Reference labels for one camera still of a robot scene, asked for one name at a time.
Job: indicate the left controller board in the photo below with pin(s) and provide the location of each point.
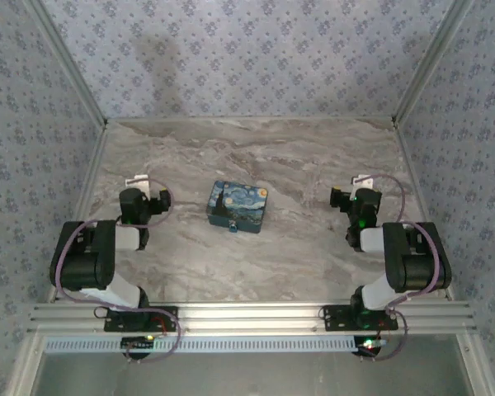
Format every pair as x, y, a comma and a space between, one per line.
138, 345

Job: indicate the controller board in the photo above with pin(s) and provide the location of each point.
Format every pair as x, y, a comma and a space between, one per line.
369, 347
138, 345

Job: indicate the starry night painted tin box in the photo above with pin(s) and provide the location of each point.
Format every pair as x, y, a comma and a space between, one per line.
236, 206

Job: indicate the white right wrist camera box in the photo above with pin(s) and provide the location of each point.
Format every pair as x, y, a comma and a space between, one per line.
363, 181

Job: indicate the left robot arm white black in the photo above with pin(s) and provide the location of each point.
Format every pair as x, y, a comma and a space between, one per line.
78, 264

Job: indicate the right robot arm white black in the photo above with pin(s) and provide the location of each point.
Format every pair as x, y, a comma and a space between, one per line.
416, 268

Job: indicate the aluminium frame post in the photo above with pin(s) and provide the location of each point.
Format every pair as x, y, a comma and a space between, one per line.
433, 62
66, 62

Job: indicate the right controller board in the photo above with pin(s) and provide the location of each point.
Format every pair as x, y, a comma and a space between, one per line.
369, 347

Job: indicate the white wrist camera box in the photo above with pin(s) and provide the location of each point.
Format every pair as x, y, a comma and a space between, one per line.
363, 181
137, 181

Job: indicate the aluminium side rail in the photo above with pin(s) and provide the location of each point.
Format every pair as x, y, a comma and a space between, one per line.
88, 198
420, 206

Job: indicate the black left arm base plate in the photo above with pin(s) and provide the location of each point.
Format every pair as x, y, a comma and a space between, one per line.
115, 323

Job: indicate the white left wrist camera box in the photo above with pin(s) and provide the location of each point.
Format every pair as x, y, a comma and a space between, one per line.
137, 181

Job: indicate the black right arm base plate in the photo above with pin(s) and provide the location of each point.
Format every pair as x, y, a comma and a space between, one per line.
334, 319

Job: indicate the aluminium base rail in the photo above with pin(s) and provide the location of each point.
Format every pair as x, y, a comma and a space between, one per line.
247, 315

